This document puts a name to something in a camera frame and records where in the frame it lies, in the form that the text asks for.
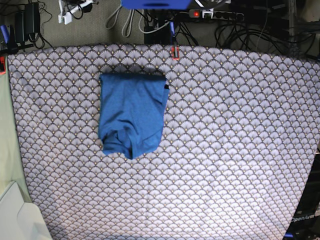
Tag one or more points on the blue long-sleeve T-shirt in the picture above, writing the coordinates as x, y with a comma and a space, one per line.
131, 117

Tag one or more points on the black power adapter brick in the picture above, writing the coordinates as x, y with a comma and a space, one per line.
27, 23

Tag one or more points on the red black table clamp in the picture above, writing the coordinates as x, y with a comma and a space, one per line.
175, 52

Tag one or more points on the blue box at top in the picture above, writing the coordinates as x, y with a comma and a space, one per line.
156, 4

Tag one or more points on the fan-patterned table cloth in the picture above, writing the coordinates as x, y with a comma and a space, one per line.
241, 131

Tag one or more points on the green cloth sheet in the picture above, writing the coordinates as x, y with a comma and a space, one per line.
11, 168

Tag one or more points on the white plastic bin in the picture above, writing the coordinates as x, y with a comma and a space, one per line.
20, 220

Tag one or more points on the black OpenArm case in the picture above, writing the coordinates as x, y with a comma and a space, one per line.
305, 224

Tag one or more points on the black power strip red switch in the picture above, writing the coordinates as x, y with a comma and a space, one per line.
218, 15

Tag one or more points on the blue handled clamp left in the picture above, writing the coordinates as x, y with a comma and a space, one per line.
9, 39

